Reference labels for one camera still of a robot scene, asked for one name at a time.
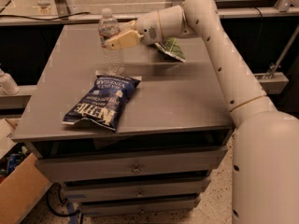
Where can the grey metal rail frame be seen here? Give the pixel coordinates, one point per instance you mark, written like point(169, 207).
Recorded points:
point(59, 11)

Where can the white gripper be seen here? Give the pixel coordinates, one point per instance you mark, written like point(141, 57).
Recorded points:
point(148, 27)

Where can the green snack bag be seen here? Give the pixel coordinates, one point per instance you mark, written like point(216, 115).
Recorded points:
point(171, 49)

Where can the blue Kettle chips bag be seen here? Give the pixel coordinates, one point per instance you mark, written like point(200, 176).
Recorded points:
point(104, 102)

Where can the cardboard box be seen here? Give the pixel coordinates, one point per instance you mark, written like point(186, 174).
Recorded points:
point(21, 190)

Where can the white bottle at left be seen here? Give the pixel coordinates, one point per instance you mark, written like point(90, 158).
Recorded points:
point(8, 84)

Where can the clear plastic water bottle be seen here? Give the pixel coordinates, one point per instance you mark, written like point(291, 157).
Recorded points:
point(108, 29)

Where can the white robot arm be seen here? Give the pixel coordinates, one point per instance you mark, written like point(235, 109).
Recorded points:
point(266, 149)

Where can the grey drawer cabinet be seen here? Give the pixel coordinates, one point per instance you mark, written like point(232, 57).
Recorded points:
point(171, 135)

